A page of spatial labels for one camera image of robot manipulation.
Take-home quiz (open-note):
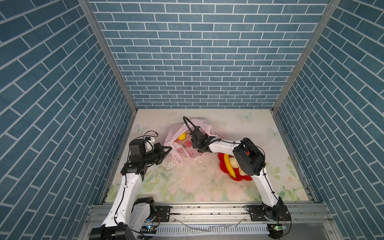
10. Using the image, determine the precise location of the large cream fake bun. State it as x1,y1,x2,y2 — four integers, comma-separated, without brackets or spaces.
238,167,247,176

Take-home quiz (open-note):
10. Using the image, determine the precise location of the pink plastic bag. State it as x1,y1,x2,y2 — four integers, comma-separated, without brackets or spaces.
164,123,206,165

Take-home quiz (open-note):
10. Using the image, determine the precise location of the orange fake fruit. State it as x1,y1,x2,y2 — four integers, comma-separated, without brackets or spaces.
178,132,187,141

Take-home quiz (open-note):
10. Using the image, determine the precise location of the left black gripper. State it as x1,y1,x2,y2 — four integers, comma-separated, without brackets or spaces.
141,143,172,166

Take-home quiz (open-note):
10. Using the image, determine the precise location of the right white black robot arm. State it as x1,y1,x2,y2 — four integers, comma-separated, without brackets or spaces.
190,128,292,221

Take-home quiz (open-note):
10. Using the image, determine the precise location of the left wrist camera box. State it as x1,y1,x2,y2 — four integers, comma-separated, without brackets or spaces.
129,137,155,156

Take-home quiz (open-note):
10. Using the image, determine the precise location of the right black corrugated cable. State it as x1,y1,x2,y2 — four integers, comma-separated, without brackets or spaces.
182,116,205,145

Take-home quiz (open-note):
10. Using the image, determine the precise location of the small cream fake bun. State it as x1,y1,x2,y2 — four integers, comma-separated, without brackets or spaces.
229,158,240,169

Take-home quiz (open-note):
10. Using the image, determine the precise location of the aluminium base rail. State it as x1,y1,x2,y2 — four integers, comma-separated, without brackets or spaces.
78,202,343,240

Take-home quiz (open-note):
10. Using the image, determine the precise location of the red flower-shaped plate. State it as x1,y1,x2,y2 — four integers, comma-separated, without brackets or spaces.
218,153,252,182

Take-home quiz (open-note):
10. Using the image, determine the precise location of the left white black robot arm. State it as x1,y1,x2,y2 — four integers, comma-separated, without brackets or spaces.
89,139,172,240

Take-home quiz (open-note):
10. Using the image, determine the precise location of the yellow fake banana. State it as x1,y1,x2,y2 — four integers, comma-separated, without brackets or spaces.
223,154,236,179

